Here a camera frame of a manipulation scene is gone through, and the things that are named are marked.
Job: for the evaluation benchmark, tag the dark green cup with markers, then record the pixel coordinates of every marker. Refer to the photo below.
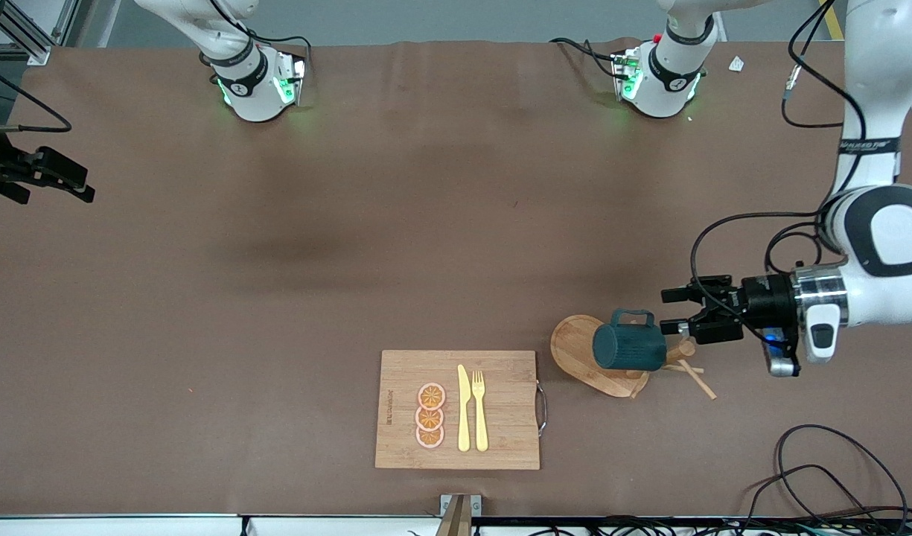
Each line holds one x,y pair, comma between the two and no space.
627,350

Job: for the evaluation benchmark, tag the wooden cup rack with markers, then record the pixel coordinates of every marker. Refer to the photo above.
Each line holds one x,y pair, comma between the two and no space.
575,346

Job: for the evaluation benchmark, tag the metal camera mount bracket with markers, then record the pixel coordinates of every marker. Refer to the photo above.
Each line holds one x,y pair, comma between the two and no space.
459,517

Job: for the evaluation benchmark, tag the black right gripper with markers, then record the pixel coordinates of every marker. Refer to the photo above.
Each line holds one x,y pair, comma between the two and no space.
0,168

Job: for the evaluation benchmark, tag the brown table cover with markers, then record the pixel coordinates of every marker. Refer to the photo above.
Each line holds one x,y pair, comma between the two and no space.
277,335

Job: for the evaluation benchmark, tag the white paper scrap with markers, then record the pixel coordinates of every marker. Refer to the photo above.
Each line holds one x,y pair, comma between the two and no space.
736,65

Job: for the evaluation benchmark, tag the aluminium frame profile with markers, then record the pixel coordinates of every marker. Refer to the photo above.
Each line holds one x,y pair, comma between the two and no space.
39,53

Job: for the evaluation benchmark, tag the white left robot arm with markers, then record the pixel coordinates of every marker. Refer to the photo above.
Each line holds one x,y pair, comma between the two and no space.
887,238

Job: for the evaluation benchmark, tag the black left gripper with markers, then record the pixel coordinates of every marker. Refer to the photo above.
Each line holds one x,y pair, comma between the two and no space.
767,301

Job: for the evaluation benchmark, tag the yellow plastic fork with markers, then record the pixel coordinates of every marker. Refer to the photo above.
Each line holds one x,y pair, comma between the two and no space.
480,424

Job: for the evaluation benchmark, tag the orange slice toy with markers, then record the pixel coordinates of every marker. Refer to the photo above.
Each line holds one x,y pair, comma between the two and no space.
431,396
429,438
429,419

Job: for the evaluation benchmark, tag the yellow plastic knife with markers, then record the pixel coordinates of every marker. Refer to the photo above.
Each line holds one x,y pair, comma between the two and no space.
464,417

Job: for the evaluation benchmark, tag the wooden cutting board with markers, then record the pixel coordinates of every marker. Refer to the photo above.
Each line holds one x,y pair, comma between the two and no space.
500,417

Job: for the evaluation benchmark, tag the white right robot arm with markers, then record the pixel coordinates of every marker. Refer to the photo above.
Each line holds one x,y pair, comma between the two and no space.
251,89

